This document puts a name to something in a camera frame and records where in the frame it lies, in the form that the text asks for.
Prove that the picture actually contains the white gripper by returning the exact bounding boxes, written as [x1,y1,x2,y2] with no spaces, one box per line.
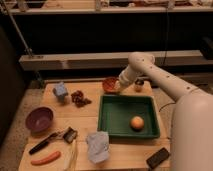
[115,66,138,93]

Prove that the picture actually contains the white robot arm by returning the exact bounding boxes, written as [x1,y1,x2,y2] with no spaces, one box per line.
[116,52,213,171]

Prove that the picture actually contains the red bowl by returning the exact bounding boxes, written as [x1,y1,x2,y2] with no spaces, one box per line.
[102,77,117,93]

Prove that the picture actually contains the purple bowl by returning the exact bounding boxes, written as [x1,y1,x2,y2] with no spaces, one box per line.
[25,107,53,133]

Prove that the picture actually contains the small brown jar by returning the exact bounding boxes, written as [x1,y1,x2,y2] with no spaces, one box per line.
[134,79,144,92]

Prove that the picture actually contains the green plastic tray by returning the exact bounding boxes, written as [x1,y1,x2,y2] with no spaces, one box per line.
[97,95,160,139]

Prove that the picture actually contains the orange fruit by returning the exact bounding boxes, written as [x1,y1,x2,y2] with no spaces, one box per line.
[130,116,144,131]

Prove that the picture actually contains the light blue crumpled cloth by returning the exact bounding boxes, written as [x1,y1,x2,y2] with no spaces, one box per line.
[86,131,109,164]

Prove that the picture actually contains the black phone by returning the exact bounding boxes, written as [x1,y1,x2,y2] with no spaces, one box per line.
[146,148,170,169]

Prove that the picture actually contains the orange carrot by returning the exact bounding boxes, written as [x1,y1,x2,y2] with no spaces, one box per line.
[31,151,61,166]

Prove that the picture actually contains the upper wooden shelf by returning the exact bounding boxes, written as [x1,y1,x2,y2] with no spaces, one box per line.
[0,0,213,15]

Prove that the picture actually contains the wooden beam rail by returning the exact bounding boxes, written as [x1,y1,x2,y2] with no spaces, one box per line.
[19,50,213,71]

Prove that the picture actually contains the black floor cables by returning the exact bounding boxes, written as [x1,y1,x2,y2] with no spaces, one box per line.
[158,99,178,113]

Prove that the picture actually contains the black handled peeler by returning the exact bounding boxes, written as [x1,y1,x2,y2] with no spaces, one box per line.
[29,132,63,155]

